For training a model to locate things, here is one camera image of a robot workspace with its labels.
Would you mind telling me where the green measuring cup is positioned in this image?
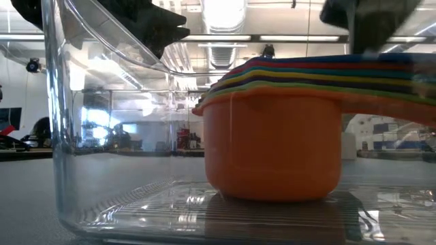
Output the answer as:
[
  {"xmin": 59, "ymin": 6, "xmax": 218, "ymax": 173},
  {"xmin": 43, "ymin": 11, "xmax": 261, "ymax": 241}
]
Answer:
[{"xmin": 200, "ymin": 80, "xmax": 436, "ymax": 107}]

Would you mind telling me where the teal measuring cup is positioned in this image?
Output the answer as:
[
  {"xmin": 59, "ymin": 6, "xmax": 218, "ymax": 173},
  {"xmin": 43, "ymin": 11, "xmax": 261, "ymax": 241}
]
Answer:
[{"xmin": 223, "ymin": 65, "xmax": 436, "ymax": 81}]

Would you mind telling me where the orange measuring cup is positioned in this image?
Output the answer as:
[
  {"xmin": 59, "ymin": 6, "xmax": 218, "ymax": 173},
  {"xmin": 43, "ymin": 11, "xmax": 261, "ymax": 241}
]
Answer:
[{"xmin": 191, "ymin": 86, "xmax": 436, "ymax": 202}]

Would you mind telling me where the silver ventilation duct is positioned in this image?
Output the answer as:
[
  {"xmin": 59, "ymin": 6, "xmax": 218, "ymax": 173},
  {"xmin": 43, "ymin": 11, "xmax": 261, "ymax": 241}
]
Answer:
[{"xmin": 200, "ymin": 0, "xmax": 248, "ymax": 69}]

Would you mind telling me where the dark wall screen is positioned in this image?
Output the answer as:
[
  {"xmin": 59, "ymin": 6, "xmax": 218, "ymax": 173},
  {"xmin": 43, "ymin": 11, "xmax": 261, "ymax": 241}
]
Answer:
[{"xmin": 0, "ymin": 107, "xmax": 22, "ymax": 132}]

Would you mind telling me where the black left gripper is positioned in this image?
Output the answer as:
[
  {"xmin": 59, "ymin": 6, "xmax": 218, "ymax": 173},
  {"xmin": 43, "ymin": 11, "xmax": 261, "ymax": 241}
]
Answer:
[{"xmin": 98, "ymin": 0, "xmax": 191, "ymax": 59}]

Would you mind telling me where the clear plastic basket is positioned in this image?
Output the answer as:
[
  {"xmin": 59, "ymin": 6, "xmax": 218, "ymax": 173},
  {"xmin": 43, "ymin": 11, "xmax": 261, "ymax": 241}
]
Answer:
[{"xmin": 42, "ymin": 0, "xmax": 436, "ymax": 245}]

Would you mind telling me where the person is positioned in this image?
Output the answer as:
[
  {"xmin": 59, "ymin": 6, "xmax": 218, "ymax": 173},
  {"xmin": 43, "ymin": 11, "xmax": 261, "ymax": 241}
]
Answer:
[{"xmin": 21, "ymin": 116, "xmax": 52, "ymax": 148}]

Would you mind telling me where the red measuring cup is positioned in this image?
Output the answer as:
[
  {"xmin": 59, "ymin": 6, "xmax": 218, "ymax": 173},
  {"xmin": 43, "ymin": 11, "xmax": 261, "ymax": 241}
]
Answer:
[{"xmin": 234, "ymin": 60, "xmax": 436, "ymax": 73}]

